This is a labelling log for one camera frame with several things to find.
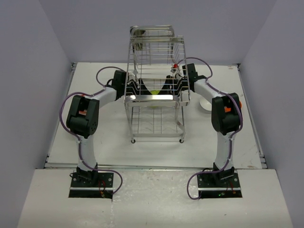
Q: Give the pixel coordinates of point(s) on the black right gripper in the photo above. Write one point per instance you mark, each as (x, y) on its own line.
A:
(166, 89)

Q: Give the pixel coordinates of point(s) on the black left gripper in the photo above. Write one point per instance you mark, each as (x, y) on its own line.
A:
(143, 90)

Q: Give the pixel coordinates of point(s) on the green ribbed bowl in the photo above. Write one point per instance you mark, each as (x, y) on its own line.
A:
(155, 100)

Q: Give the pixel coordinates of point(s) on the white ribbed bowl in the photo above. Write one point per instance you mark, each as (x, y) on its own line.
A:
(205, 104)

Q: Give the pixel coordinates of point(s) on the orange plastic bowl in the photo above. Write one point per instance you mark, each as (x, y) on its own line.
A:
(228, 109)
(82, 112)

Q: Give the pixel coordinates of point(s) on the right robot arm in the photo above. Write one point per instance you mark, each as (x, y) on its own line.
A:
(226, 116)

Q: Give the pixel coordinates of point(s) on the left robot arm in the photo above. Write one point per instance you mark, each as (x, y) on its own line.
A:
(83, 116)

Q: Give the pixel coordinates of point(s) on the perforated metal cutlery holder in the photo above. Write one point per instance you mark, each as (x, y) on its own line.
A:
(137, 39)

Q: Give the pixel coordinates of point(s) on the metal wire dish rack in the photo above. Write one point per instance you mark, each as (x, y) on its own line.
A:
(157, 84)

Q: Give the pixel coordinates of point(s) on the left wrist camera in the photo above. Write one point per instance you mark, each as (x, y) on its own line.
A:
(132, 77)

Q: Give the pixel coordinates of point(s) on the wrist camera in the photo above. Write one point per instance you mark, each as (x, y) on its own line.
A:
(132, 77)
(175, 71)

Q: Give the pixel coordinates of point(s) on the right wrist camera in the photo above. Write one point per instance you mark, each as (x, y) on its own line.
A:
(175, 71)

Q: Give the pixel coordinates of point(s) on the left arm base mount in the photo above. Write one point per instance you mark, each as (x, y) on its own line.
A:
(99, 187)

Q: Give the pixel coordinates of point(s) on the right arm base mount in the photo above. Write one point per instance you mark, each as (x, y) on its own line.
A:
(211, 186)

